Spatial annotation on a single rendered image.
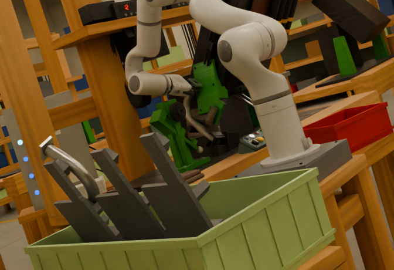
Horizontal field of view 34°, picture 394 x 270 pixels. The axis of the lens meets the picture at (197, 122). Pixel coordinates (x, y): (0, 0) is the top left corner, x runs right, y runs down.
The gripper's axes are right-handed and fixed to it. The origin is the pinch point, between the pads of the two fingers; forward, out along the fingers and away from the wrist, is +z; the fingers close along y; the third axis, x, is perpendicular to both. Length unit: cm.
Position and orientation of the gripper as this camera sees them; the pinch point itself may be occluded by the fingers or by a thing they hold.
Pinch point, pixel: (192, 86)
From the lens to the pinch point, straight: 266.2
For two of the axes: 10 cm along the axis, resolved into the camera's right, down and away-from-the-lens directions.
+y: -5.9, -5.8, 5.6
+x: -4.2, 8.1, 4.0
